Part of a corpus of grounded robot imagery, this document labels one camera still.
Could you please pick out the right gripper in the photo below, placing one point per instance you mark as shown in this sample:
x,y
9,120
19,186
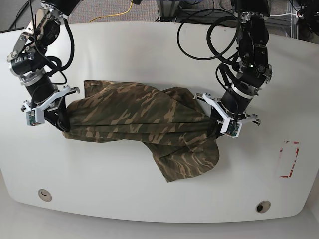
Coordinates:
x,y
54,107

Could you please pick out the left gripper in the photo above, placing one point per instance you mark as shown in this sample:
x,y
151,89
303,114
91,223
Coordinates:
x,y
218,109

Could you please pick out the camouflage t-shirt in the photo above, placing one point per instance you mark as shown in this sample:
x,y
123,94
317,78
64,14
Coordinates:
x,y
170,123

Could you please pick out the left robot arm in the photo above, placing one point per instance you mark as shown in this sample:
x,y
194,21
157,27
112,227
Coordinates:
x,y
244,73

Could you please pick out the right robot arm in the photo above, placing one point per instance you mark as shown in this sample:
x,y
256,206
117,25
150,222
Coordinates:
x,y
34,69

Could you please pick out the red tape rectangle marking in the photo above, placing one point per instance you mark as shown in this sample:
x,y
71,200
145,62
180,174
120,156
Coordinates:
x,y
287,158

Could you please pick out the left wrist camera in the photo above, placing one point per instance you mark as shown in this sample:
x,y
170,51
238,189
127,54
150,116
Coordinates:
x,y
231,128

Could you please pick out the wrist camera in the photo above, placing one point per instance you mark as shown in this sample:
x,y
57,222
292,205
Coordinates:
x,y
35,117
231,128

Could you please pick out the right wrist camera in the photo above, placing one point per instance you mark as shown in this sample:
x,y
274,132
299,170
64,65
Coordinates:
x,y
35,117

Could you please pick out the left table cable grommet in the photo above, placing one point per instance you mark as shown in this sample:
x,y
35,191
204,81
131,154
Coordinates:
x,y
45,195

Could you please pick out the table cable grommet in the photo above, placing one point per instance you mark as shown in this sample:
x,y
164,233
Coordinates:
x,y
263,207
45,195

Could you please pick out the right table cable grommet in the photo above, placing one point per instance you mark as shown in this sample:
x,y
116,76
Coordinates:
x,y
263,207

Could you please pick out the aluminium frame stand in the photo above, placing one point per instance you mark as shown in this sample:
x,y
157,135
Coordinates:
x,y
172,10

